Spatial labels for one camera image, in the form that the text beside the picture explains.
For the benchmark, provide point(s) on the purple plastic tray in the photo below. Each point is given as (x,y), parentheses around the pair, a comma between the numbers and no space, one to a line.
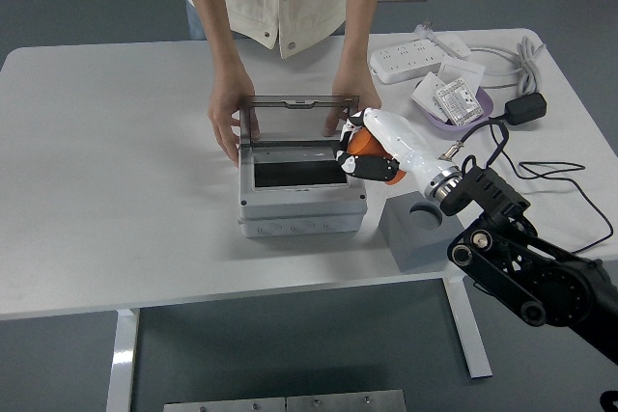
(486,103)

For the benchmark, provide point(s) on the orange cylindrical battery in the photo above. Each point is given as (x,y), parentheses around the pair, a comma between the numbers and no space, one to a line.
(362,142)

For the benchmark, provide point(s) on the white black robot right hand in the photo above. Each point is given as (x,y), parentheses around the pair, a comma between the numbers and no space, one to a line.
(396,137)

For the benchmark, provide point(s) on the packaged white wall socket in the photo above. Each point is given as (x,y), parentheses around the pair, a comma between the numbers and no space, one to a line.
(458,101)

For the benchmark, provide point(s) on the person's right forearm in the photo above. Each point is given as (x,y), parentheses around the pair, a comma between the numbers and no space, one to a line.
(212,21)

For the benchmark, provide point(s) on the white power plug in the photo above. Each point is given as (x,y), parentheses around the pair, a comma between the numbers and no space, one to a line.
(424,30)

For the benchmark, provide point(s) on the grey block battery holder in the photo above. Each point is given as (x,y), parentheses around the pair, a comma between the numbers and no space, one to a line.
(415,248)

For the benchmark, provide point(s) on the transparent smoked box lid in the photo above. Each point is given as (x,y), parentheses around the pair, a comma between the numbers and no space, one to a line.
(299,101)

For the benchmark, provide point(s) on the person's left hand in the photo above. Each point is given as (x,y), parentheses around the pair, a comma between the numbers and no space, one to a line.
(359,96)

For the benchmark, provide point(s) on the small white flat box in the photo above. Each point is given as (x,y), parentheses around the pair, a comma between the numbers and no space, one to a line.
(454,45)

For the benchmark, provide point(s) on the black power adapter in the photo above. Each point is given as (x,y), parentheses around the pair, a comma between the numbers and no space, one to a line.
(526,108)

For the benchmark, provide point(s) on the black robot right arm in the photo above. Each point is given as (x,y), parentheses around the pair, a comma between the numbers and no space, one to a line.
(555,277)

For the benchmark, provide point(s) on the white power strip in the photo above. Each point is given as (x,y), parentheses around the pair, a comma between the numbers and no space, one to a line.
(405,60)

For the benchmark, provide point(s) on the white table leg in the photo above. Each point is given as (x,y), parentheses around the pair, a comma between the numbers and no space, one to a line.
(123,359)
(466,330)

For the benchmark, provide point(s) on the person's right hand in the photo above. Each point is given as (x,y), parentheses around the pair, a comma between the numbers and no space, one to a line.
(227,108)

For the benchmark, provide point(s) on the grey metal plate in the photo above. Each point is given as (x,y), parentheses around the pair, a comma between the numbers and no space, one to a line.
(224,406)
(345,402)

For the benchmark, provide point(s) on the grey plastic junction box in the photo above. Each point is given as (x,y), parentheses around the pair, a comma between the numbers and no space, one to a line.
(299,209)

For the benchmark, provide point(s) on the person's left forearm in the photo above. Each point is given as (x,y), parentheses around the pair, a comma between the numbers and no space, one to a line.
(362,21)

